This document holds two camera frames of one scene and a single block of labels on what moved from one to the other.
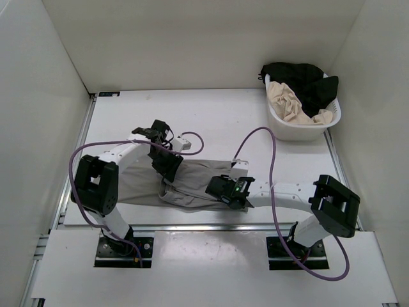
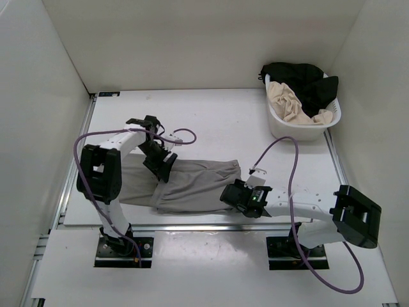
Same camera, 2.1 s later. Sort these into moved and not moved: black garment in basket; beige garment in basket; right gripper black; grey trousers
Moved: right gripper black
Not moved: grey trousers; black garment in basket; beige garment in basket
